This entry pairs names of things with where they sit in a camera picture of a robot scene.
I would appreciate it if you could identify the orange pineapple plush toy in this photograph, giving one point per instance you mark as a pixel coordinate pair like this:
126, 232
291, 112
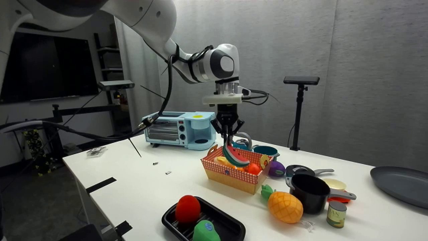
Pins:
285, 208

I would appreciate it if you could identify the black camera stand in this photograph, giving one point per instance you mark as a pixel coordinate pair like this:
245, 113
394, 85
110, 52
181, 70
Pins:
299, 116

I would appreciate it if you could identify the green plush pear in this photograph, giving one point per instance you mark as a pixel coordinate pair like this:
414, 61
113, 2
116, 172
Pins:
205, 232

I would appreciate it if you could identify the black camera with grey top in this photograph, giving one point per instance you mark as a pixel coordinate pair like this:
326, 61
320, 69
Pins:
116, 85

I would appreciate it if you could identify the red checkered cardboard box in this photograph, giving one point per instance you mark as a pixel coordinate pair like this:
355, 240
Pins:
232, 179

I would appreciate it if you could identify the red plush ball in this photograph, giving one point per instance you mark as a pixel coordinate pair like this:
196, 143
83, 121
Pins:
188, 210

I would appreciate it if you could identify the yellow lemon slice toy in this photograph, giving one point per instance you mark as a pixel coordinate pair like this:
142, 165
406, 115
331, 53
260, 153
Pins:
221, 161

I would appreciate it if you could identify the pale yellow bowl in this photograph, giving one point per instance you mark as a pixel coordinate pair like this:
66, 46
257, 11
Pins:
335, 184

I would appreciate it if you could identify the clear plastic wrapper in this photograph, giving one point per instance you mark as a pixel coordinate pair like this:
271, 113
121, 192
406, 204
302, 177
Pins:
97, 152

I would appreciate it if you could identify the teal toy pot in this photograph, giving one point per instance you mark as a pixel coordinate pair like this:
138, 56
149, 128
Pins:
267, 152

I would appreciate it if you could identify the purple eggplant toy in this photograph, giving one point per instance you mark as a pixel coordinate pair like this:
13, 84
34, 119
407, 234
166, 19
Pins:
276, 169

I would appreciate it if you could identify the black metal frame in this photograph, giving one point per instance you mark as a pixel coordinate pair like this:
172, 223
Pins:
57, 115

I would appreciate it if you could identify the small metal part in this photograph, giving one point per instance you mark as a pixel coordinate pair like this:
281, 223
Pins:
168, 173
156, 164

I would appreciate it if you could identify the watermelon slice plush toy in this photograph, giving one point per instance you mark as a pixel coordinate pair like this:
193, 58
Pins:
236, 157

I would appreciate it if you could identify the black tape strip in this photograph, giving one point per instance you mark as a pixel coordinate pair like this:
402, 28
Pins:
124, 228
101, 186

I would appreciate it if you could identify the light blue toy oven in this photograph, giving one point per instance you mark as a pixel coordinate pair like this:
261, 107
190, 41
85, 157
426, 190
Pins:
178, 129

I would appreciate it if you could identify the black stereo camera bar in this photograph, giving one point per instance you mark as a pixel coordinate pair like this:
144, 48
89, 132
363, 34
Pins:
302, 81

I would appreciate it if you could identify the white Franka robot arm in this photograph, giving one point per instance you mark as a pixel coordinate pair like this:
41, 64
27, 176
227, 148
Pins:
148, 18

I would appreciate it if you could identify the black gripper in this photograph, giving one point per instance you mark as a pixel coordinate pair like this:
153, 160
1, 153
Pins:
228, 113

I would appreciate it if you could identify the black cooking pot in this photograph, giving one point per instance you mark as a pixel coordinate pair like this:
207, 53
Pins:
310, 196

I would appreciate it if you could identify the small tin can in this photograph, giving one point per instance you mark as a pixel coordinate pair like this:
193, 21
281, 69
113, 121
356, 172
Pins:
336, 215

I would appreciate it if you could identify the green potted plant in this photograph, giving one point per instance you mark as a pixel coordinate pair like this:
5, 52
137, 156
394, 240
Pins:
35, 148

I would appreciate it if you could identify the orange toy dish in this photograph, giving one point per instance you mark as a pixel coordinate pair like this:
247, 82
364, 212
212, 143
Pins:
340, 202

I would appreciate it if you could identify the black plastic tray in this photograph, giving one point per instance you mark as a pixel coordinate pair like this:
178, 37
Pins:
228, 226

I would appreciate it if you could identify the dark wall monitor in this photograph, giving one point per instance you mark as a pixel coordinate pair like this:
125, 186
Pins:
45, 68

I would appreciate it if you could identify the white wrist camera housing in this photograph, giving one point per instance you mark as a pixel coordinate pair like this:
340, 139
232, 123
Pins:
223, 100

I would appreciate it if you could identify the black frying pan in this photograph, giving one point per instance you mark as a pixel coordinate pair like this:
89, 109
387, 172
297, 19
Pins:
322, 172

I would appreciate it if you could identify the teal toy kettle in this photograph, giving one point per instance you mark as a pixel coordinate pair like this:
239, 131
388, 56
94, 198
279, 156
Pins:
245, 143

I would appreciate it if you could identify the dark grey plate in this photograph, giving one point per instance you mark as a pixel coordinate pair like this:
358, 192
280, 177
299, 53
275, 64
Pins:
402, 186

